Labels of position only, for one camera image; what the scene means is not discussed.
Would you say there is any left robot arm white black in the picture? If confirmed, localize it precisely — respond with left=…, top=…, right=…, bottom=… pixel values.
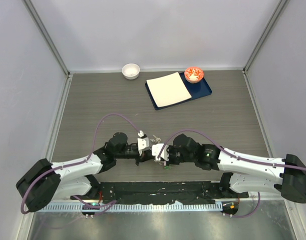
left=16, top=131, right=153, bottom=214

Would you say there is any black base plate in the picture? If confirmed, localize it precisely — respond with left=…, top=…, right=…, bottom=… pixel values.
left=79, top=181, right=249, bottom=205

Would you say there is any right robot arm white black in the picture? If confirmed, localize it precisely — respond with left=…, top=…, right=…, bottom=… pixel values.
left=158, top=133, right=306, bottom=204

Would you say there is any orange patterned bowl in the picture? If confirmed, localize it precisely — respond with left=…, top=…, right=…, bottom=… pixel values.
left=184, top=66, right=204, bottom=84

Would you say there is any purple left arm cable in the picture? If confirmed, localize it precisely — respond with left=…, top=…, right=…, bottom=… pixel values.
left=20, top=113, right=143, bottom=217

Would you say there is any loose silver key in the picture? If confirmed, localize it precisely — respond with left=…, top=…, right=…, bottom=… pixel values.
left=153, top=135, right=161, bottom=141

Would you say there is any metal key organizer blue handle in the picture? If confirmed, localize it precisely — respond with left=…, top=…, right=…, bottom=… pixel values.
left=154, top=134, right=173, bottom=171

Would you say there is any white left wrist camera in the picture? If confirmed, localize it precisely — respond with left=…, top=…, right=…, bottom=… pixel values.
left=137, top=130, right=150, bottom=156

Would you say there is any white bowl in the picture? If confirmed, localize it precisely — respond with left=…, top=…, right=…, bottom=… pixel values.
left=122, top=63, right=140, bottom=80

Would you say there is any dark blue tray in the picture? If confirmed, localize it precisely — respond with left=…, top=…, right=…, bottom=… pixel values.
left=145, top=72, right=212, bottom=110

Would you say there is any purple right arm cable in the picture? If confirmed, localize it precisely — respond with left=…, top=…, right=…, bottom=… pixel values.
left=157, top=129, right=306, bottom=218

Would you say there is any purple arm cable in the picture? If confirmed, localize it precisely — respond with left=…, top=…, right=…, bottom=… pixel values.
left=20, top=113, right=143, bottom=217
left=157, top=129, right=306, bottom=218

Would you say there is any slotted cable duct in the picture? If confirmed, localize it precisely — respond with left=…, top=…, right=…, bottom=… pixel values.
left=38, top=201, right=222, bottom=213

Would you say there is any white square plate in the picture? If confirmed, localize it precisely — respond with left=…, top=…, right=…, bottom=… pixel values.
left=146, top=72, right=192, bottom=108

